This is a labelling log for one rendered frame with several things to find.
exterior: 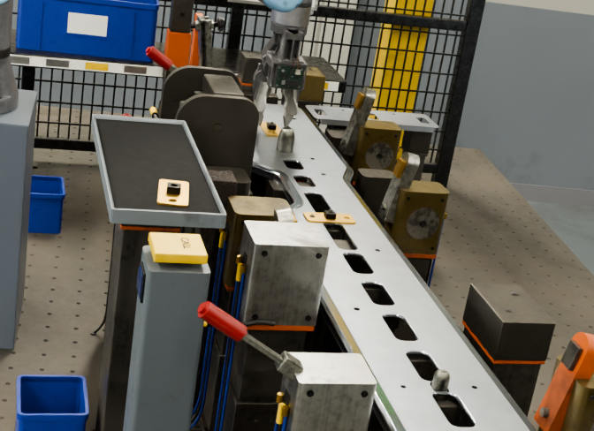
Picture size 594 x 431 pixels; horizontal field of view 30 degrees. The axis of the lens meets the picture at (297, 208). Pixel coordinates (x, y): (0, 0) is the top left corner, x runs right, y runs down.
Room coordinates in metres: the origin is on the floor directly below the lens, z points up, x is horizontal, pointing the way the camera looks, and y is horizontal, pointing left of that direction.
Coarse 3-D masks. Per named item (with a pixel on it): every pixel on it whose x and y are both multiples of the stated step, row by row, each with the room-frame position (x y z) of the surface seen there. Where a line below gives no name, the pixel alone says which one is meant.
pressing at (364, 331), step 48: (288, 192) 1.80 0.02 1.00; (336, 192) 1.84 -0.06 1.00; (384, 240) 1.65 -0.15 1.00; (336, 288) 1.44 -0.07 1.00; (384, 288) 1.47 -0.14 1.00; (336, 336) 1.30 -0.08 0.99; (384, 336) 1.31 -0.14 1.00; (432, 336) 1.33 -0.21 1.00; (384, 384) 1.18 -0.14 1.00; (480, 384) 1.22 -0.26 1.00
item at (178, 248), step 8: (152, 232) 1.16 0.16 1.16; (160, 232) 1.16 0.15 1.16; (152, 240) 1.14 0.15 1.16; (160, 240) 1.14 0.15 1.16; (168, 240) 1.14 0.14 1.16; (176, 240) 1.15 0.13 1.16; (184, 240) 1.15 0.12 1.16; (192, 240) 1.15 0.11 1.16; (200, 240) 1.16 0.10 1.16; (152, 248) 1.12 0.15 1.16; (160, 248) 1.12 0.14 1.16; (168, 248) 1.12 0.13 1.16; (176, 248) 1.12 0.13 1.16; (184, 248) 1.13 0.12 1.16; (192, 248) 1.13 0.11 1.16; (200, 248) 1.13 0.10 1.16; (160, 256) 1.10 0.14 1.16; (168, 256) 1.11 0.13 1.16; (176, 256) 1.11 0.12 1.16; (184, 256) 1.11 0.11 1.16; (192, 256) 1.11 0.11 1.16; (200, 256) 1.12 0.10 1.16
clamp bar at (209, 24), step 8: (200, 16) 2.12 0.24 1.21; (208, 16) 2.12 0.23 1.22; (192, 24) 2.10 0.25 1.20; (200, 24) 2.09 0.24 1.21; (208, 24) 2.09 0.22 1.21; (216, 24) 2.11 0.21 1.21; (224, 24) 2.11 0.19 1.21; (200, 32) 2.09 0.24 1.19; (208, 32) 2.09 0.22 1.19; (200, 40) 2.09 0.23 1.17; (208, 40) 2.09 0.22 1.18; (200, 48) 2.10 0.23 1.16; (208, 48) 2.09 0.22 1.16; (200, 56) 2.10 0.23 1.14; (208, 56) 2.09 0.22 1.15; (200, 64) 2.11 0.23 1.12; (208, 64) 2.09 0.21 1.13
